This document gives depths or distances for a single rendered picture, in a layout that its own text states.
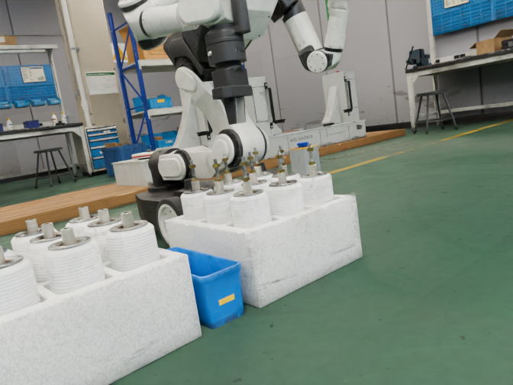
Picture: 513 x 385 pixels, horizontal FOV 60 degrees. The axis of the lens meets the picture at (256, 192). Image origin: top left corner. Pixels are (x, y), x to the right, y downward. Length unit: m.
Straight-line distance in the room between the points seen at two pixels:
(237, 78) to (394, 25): 5.87
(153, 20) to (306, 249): 0.67
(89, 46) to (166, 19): 6.61
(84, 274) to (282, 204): 0.51
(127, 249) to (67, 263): 0.11
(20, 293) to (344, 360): 0.55
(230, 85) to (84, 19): 6.87
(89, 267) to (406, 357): 0.57
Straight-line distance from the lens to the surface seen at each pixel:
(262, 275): 1.03
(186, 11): 1.08
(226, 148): 1.56
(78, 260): 0.84
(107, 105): 7.64
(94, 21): 7.88
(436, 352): 0.84
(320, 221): 1.14
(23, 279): 0.83
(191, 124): 3.63
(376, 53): 6.98
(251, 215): 1.04
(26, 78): 7.16
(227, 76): 1.02
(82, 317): 0.84
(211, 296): 0.96
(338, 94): 4.92
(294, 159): 1.47
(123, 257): 0.89
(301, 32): 1.69
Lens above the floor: 0.42
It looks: 9 degrees down
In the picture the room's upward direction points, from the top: 9 degrees counter-clockwise
